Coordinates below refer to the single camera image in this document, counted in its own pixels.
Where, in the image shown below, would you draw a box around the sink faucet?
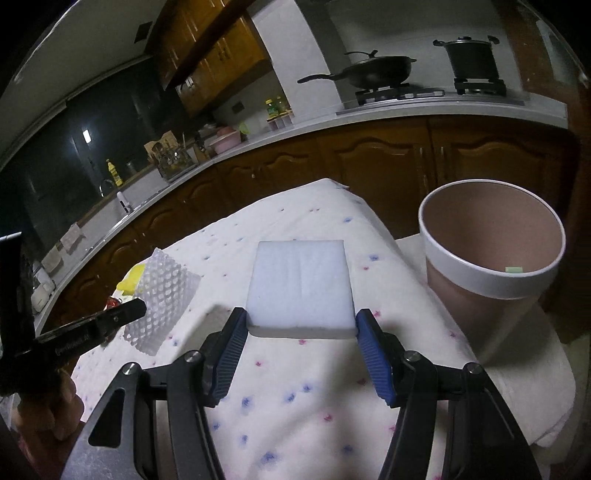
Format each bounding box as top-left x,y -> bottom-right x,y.
99,178 -> 131,214

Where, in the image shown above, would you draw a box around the dish rack with utensils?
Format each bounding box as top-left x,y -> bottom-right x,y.
143,131 -> 195,181

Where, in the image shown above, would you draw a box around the brown wooden cabinets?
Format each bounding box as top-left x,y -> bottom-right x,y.
36,114 -> 579,335
151,0 -> 274,117

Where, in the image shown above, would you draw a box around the black lidded pot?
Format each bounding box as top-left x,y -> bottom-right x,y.
432,35 -> 501,82

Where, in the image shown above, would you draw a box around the yellow foam net sleeve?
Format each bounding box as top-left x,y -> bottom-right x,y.
115,263 -> 149,296

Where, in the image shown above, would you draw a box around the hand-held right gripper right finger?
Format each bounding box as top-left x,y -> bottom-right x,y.
354,308 -> 544,480

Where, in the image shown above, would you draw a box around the pink lidded pot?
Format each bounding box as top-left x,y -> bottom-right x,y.
209,126 -> 244,156

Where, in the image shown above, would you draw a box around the pale dish rag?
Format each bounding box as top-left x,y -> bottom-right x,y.
41,244 -> 64,274
59,223 -> 87,253

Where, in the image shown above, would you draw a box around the brown wooden upper cabinets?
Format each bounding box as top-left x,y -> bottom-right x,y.
151,0 -> 274,117

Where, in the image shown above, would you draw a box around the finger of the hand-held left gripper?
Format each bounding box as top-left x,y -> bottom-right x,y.
34,298 -> 148,359

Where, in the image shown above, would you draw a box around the black wok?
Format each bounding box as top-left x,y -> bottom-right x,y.
296,50 -> 418,92

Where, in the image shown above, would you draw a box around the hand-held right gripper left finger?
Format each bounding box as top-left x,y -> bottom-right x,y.
71,307 -> 250,480

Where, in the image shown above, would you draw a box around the white floral blanket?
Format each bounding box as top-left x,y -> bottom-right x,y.
69,177 -> 467,480

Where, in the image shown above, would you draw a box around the brown wooden lower cabinets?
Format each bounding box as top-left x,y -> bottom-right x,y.
36,114 -> 579,335

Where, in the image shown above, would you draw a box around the white kitchen countertop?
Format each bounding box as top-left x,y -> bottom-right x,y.
31,91 -> 568,325

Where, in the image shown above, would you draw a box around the person's left hand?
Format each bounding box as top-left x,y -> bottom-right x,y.
13,368 -> 87,442

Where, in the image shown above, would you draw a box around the cluster of seasoning bottles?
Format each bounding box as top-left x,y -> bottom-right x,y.
263,95 -> 295,130

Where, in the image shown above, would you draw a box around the white foam net sleeve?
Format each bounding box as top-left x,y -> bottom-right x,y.
122,247 -> 203,356

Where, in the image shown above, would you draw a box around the gas stove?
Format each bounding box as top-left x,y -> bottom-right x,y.
335,77 -> 528,116

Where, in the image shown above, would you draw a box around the white foam block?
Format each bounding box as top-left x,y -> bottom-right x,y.
245,239 -> 359,341

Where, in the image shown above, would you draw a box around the dark kitchen window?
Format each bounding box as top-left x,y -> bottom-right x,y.
0,59 -> 197,261

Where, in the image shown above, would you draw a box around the pink round waste bin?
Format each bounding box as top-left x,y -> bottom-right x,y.
417,178 -> 567,343

